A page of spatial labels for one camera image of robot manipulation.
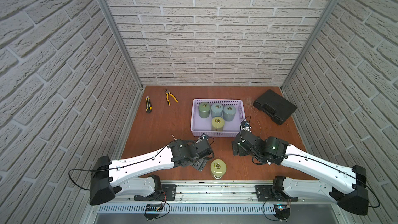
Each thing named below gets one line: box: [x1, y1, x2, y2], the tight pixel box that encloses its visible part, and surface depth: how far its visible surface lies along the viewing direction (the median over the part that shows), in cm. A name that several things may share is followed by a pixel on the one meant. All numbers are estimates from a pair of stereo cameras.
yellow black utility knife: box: [145, 95, 153, 114], surface depth 109 cm
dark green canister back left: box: [198, 101, 211, 119], surface depth 99 cm
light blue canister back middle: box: [210, 102, 224, 118], surface depth 99 cm
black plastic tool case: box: [252, 89, 297, 125], surface depth 105 cm
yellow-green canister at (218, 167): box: [210, 158, 227, 180], surface depth 76 cm
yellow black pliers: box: [164, 88, 179, 106], surface depth 115 cm
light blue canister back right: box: [222, 105, 237, 122], surface depth 99 cm
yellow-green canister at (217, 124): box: [211, 116, 225, 132], surface depth 91 cm
